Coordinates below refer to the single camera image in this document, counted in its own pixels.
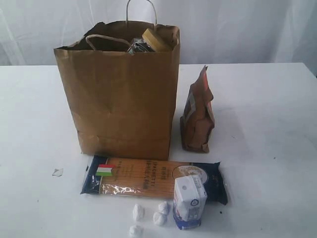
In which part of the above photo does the brown stand-up pouch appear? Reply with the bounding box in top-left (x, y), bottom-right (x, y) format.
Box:
top-left (180, 65), bottom-right (215, 153)

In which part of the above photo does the spaghetti packet dark blue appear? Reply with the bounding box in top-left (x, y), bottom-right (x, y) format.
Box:
top-left (81, 155), bottom-right (228, 205)

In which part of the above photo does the clear nut jar gold lid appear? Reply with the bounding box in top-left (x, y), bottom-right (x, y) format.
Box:
top-left (127, 28), bottom-right (171, 54)

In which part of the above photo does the brown paper bag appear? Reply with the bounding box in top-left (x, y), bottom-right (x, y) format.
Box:
top-left (53, 0), bottom-right (181, 162)

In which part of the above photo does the white crumpled wad upper right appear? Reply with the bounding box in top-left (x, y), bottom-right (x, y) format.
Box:
top-left (158, 201), bottom-right (170, 215)

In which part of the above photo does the white crumpled wad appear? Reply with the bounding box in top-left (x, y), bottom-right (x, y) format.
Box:
top-left (132, 204), bottom-right (145, 222)
top-left (153, 212), bottom-right (167, 227)
top-left (129, 225), bottom-right (144, 238)
top-left (158, 201), bottom-right (170, 215)

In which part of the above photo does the white crumpled wad upper left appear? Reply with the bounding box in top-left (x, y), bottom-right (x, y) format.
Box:
top-left (132, 204), bottom-right (145, 222)

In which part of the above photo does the white crumpled wad lower right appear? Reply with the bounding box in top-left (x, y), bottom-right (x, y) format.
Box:
top-left (153, 212), bottom-right (167, 227)

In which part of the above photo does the clear plastic scrap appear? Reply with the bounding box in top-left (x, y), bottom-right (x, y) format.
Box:
top-left (52, 168), bottom-right (63, 177)

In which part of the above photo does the white crumpled wad bottom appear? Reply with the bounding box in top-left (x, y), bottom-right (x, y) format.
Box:
top-left (129, 225), bottom-right (144, 238)

